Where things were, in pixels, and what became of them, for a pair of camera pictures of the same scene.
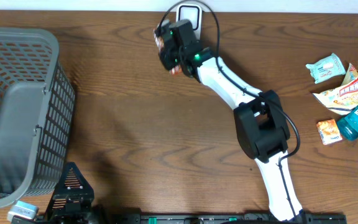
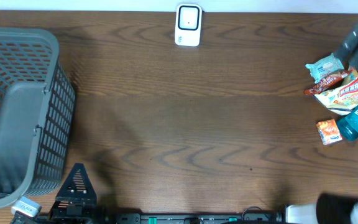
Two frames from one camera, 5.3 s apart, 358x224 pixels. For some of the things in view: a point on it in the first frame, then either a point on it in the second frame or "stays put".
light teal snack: (325, 69) stays put
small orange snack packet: (329, 131) stays put
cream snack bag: (356, 90) stays put
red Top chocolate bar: (159, 42) to (327, 82)
